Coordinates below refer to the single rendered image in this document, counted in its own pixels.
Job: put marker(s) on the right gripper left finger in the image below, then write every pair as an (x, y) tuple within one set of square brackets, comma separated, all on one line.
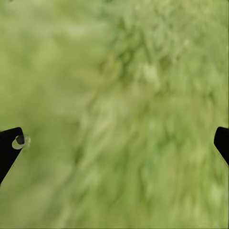
[(11, 143)]

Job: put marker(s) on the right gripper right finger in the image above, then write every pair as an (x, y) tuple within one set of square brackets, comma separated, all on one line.
[(221, 141)]

